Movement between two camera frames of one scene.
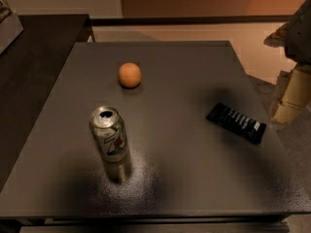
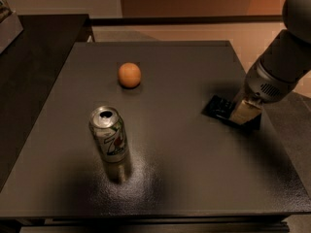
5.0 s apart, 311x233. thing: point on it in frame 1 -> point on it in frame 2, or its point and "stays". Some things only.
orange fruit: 129,75 stays
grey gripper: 300,38 -> 261,84
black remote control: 237,123 -> 221,108
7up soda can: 109,129 stays
